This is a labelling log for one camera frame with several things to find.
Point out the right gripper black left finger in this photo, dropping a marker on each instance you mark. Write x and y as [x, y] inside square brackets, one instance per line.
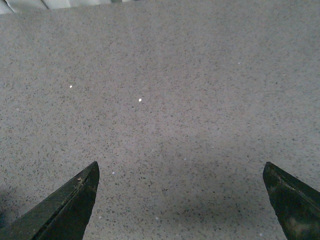
[63, 215]

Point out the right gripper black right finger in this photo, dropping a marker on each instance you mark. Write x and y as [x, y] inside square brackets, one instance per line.
[296, 204]

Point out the grey white curtain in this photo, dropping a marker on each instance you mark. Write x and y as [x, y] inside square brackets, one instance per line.
[23, 6]

